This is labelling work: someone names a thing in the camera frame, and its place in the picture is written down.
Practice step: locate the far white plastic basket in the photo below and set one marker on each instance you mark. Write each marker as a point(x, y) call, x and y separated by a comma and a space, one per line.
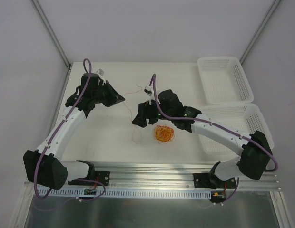
point(224, 81)

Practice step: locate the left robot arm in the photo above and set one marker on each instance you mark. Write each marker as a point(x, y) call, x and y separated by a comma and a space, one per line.
point(44, 165)

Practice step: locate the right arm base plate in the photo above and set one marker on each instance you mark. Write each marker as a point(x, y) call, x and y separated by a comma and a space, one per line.
point(204, 180)

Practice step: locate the red orange wire ball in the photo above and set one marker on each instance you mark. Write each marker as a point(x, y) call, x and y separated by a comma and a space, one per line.
point(163, 133)

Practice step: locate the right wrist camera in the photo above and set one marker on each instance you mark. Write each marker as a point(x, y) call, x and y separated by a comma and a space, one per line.
point(149, 90)

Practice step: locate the white slotted cable duct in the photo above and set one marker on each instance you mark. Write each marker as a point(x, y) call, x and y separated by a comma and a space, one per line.
point(132, 193)

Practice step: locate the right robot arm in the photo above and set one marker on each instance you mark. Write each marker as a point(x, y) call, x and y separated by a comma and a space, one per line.
point(252, 149)

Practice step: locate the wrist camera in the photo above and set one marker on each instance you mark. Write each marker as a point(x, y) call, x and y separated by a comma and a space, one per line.
point(100, 74)
point(149, 90)

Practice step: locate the left aluminium frame post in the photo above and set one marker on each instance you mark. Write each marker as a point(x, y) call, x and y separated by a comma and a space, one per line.
point(45, 21)

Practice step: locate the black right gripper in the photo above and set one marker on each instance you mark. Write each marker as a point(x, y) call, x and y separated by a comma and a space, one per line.
point(147, 113)

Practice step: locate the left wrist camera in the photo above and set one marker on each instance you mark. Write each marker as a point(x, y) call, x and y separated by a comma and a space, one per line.
point(100, 74)

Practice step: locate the right aluminium frame post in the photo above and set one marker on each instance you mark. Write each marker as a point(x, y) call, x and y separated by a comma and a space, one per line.
point(275, 4)

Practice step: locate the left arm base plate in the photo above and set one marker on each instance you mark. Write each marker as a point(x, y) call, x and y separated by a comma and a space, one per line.
point(102, 177)

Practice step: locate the aluminium mounting rail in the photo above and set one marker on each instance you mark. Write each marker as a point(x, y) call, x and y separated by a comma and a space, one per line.
point(173, 176)

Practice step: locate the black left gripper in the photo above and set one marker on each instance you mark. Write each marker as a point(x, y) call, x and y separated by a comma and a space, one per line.
point(107, 92)

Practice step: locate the aluminium frame post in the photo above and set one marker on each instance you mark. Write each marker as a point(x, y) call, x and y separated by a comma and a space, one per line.
point(45, 21)
point(275, 4)

